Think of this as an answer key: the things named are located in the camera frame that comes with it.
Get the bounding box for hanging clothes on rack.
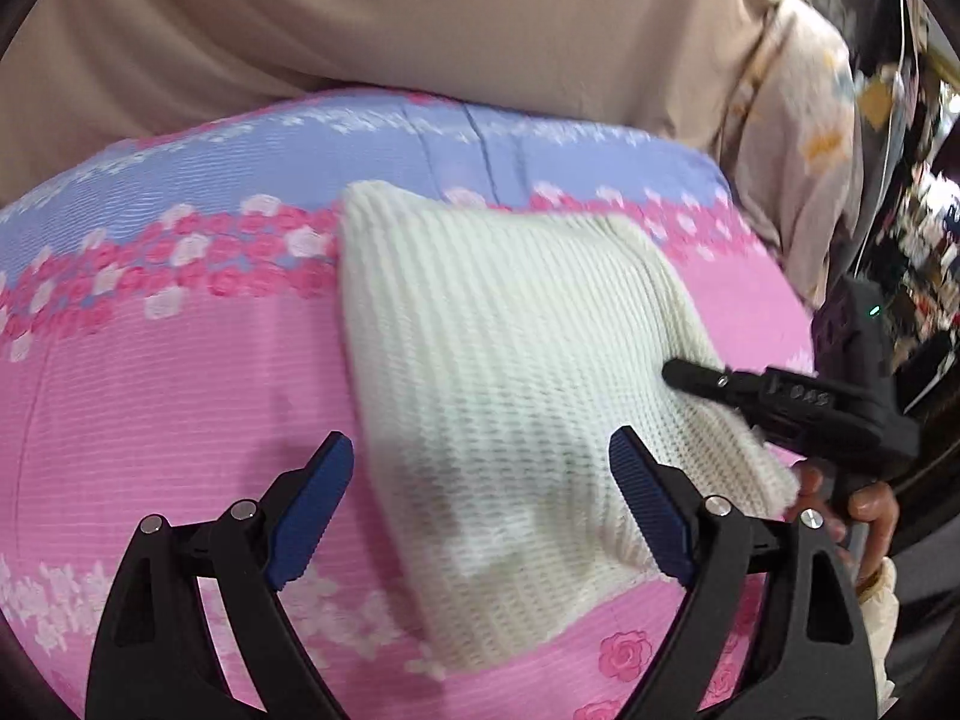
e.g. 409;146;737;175
855;0;960;410

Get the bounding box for pink floral bedsheet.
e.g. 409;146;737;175
0;86;818;720

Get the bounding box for beige floral pillow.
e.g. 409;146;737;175
724;0;867;308

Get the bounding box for person's right hand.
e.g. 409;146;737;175
784;461;899;593

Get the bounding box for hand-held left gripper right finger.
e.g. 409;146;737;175
609;425;878;720

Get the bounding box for person's right forearm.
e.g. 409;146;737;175
855;559;901;698

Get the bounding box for beige curtain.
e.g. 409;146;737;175
0;0;796;203

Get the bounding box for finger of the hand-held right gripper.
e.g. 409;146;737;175
661;358;766;410

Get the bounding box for white red black knit sweater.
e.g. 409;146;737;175
339;180;800;674

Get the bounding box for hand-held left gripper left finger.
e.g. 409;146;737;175
86;431;355;720

